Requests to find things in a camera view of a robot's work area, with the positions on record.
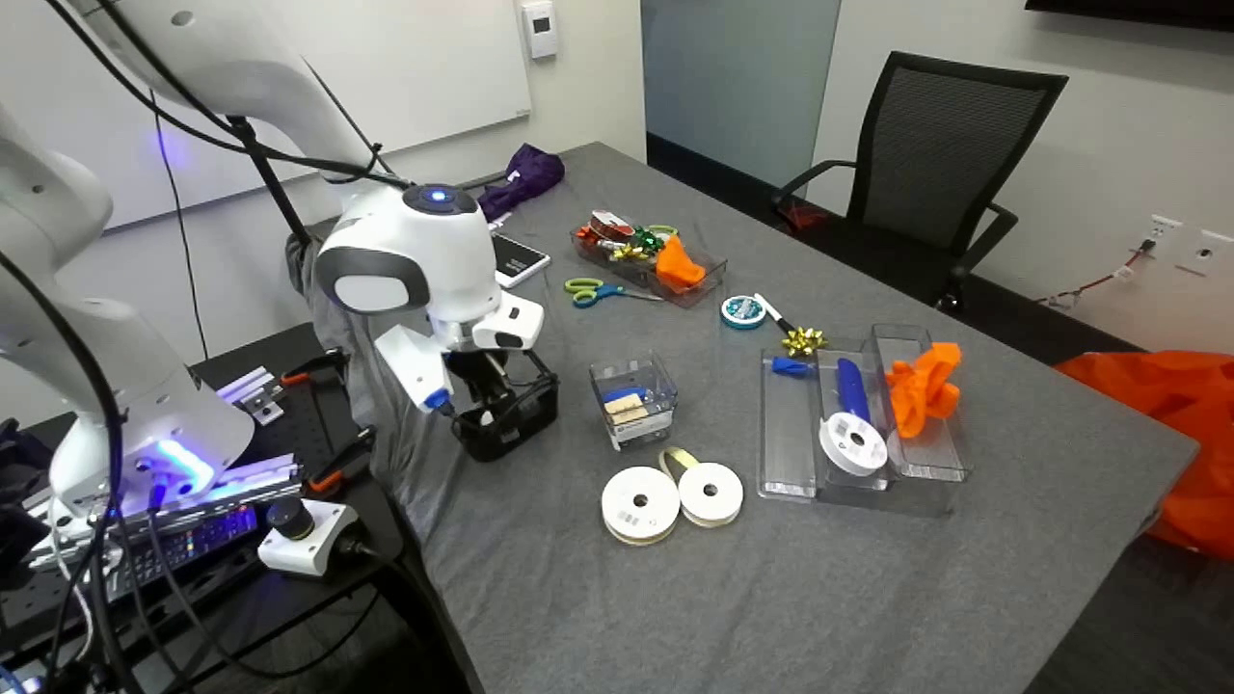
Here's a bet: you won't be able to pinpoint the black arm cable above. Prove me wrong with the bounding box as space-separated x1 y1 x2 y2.
43 0 415 193

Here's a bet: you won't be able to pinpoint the black robot equipment stand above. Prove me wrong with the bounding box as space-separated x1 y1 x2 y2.
0 320 446 694

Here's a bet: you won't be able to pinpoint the black and white card box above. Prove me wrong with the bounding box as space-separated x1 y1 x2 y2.
491 233 555 294

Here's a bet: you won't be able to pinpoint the purple cloth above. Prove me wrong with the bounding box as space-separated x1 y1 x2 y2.
475 139 565 225

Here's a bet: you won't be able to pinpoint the orange plastic bag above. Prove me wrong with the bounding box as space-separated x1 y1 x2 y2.
1056 348 1234 568

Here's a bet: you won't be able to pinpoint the gold gift bow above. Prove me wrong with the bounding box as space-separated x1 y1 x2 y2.
777 323 831 361

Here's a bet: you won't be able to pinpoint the white ribbon spool in organizer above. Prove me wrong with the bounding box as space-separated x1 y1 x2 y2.
812 410 896 481

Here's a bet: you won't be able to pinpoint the orange ribbon piece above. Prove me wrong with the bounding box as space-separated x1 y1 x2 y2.
653 233 711 296

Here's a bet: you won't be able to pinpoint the blue ribbon roll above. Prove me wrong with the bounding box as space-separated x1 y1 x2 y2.
831 354 875 426

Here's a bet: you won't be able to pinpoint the white wall thermostat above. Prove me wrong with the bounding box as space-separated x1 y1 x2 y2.
515 0 562 67

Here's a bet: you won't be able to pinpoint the white wall outlet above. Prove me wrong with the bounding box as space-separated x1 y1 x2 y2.
1146 208 1186 261

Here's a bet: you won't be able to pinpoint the teal ribbon roll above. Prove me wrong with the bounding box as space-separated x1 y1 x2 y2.
718 288 772 334

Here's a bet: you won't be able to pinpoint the black wall television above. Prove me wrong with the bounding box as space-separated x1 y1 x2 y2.
1022 0 1234 35

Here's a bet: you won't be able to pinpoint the grey table cloth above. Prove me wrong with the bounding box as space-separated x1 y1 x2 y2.
302 135 1203 694

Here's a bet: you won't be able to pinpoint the clear plastic organizer tray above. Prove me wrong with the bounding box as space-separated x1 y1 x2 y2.
750 320 973 505

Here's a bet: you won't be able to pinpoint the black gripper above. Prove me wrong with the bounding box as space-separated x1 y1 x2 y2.
438 334 542 426

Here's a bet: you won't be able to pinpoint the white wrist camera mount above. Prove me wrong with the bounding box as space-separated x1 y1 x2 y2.
369 288 549 419

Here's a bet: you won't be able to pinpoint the black office chair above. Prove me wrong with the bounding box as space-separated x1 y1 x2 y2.
768 48 1072 316

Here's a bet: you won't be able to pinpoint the small clear plastic box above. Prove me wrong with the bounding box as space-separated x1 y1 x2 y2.
587 354 684 456

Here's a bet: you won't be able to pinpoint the green handled scissors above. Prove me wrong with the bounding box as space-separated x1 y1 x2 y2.
559 275 668 311

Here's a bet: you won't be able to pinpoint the orange ribbon bow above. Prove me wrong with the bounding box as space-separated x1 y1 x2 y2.
884 334 969 447

